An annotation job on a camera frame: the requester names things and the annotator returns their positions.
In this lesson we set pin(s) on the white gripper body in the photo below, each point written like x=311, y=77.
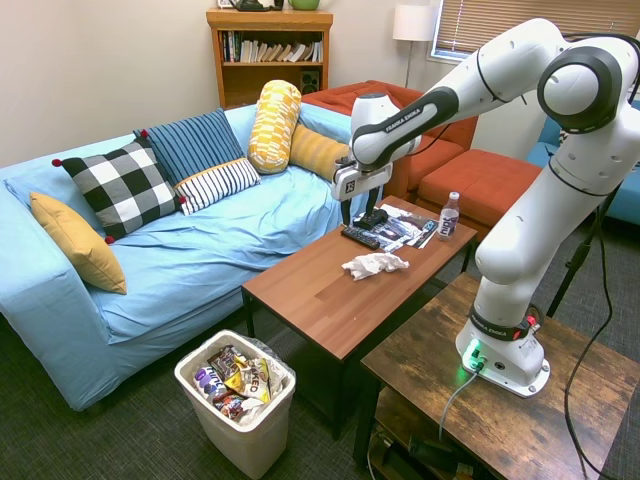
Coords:
x=357, y=181

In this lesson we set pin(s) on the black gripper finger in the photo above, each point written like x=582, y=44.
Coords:
x=346, y=212
x=372, y=202

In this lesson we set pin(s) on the white tissue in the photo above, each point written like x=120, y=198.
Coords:
x=375, y=265

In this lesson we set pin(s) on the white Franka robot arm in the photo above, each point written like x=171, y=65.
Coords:
x=575, y=200

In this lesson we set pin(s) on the white plastic trash bin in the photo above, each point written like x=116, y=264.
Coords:
x=220, y=440

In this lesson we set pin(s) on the black game controller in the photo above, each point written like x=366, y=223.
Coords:
x=371, y=219

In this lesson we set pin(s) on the black remote control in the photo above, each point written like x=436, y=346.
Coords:
x=361, y=238

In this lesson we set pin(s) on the magazine with snowy cover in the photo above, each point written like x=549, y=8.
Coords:
x=397, y=227

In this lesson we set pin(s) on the yellow striped bolster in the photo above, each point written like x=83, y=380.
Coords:
x=315, y=152

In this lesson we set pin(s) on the business magazine with large letters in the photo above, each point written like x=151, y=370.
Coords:
x=425, y=231

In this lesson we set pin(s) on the clear water bottle purple label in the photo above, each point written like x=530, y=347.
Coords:
x=448, y=220

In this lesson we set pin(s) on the reddish wooden coffee table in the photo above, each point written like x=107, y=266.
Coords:
x=360, y=305

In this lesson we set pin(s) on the orange upholstered couch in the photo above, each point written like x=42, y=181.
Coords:
x=445, y=135

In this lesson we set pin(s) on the yellow white patterned bolster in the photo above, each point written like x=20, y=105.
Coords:
x=275, y=125

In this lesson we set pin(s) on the orange upholstered ottoman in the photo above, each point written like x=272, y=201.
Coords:
x=475, y=185

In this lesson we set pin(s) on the small black speaker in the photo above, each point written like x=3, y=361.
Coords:
x=310, y=81

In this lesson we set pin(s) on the navy white striped pillow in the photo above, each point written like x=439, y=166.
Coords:
x=220, y=182

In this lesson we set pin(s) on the light blue covered sofa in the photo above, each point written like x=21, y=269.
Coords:
x=200, y=250

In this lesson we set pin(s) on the row of books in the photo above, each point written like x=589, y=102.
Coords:
x=275, y=50

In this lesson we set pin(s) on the blue striped pillow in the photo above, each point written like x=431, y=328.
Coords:
x=195, y=142

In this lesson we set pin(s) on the white shade floor lamp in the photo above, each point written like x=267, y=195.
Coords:
x=414, y=22

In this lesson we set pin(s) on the wooden bookshelf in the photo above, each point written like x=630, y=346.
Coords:
x=225, y=75

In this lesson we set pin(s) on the green pot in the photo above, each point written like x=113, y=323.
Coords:
x=304, y=4

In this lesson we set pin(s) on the wooden window blinds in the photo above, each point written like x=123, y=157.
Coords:
x=475, y=25

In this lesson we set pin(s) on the yellow chips bag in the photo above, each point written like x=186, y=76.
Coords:
x=247, y=382

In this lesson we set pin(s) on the black tripod stand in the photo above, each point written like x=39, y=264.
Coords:
x=575, y=260

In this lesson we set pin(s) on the purple drink package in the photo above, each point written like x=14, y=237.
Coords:
x=209, y=381

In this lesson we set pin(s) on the black white checkered pillow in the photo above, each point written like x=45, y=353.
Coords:
x=125, y=187

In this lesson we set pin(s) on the blue upholstered chair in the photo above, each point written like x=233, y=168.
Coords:
x=620, y=200

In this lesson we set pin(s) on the black device under table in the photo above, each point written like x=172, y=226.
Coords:
x=432, y=446

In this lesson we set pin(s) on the rustic brown robot table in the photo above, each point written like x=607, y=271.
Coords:
x=500, y=430

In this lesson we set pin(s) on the mustard yellow pillow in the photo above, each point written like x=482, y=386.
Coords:
x=80, y=245

